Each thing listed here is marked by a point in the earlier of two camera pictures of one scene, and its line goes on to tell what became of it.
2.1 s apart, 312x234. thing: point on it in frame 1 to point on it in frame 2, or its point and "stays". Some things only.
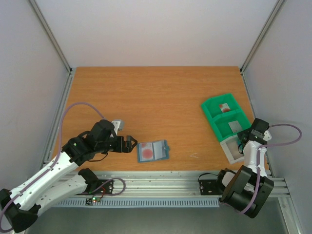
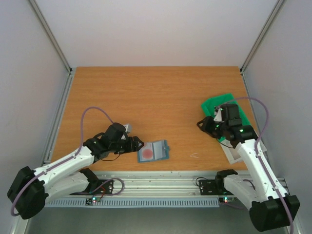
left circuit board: x=89 y=201 stays
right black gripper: x=245 y=136 to x=210 y=127
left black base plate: x=107 y=188 stays
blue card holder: x=151 y=151 stays
